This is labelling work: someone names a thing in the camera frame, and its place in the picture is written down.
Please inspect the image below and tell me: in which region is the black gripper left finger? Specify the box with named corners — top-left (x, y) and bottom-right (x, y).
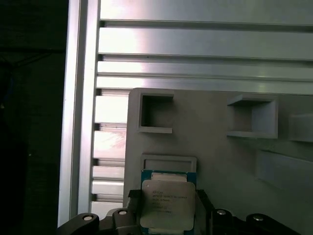
top-left (56, 189), bottom-right (142, 235)

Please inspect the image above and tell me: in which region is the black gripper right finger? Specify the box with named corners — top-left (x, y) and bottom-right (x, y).
top-left (194, 189), bottom-right (282, 235)

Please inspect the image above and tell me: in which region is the silver CPU chip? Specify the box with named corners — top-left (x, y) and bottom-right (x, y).
top-left (138, 168), bottom-right (198, 233)

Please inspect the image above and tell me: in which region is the grey parts rack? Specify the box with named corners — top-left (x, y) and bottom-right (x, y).
top-left (123, 87), bottom-right (313, 235)

